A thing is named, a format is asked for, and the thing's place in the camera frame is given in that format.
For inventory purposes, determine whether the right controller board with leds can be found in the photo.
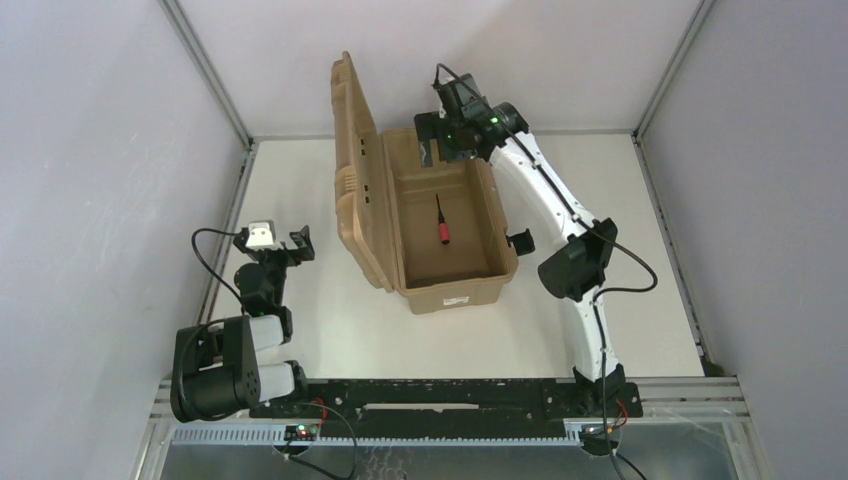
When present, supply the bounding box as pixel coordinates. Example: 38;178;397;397
579;425;620;456

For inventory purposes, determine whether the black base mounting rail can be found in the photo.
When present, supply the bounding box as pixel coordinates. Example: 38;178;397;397
249;378;644;441

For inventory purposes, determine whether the aluminium frame post right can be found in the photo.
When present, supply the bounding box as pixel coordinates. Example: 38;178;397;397
632;0;717;142

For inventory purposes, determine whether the black front bin latch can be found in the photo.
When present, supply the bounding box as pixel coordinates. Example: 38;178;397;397
506;229;536;257

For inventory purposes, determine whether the left controller board with leds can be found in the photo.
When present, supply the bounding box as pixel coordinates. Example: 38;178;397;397
283;424;320;444

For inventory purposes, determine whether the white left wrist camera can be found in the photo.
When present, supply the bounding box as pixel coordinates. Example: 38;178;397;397
245;220;278;251

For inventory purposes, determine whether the tan bin lid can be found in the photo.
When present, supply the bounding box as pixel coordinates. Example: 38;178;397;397
331;51;397;292

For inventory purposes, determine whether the aluminium frame post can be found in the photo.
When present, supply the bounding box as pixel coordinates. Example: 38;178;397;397
632;0;717;142
158;0;254;150

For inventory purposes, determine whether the red handled screwdriver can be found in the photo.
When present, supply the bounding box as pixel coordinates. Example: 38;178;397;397
436;195;451;245

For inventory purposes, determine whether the tan plastic storage bin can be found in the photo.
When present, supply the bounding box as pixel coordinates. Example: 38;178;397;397
381;128;518;314

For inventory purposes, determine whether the controller board with leds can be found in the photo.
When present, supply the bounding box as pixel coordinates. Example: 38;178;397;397
283;424;320;444
579;425;620;456

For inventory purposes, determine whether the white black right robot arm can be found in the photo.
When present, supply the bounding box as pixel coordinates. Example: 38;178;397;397
414;103;626;417

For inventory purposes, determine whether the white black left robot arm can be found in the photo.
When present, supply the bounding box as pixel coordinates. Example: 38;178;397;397
170;220;315;423

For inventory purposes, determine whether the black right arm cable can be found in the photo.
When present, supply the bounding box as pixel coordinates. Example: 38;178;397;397
434;63;660;480

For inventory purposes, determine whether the aluminium frame post left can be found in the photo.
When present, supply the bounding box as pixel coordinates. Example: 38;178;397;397
158;0;254;150

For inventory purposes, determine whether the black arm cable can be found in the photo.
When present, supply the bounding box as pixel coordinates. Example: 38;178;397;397
191;227;248;313
434;63;660;480

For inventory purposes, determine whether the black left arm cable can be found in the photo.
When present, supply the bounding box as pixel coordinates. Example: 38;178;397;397
191;227;248;313

